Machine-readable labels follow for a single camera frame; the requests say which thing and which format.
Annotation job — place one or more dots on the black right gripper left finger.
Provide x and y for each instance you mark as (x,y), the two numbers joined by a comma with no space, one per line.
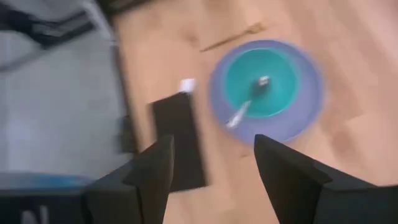
(136,193)

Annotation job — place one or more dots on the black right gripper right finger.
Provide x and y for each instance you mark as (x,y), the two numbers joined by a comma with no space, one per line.
(304,193)

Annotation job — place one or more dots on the silver spoon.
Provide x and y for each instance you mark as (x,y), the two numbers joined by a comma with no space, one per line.
(241,113)

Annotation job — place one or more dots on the teal bowl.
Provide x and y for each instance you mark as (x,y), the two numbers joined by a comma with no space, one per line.
(248,68)

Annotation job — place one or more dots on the black cloth napkin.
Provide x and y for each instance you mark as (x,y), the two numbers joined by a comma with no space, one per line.
(177,137)

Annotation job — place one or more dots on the lavender round plate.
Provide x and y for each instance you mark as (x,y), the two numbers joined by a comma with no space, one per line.
(308,105)

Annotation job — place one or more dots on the gold fork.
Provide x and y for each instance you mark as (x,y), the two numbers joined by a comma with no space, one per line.
(233,38)

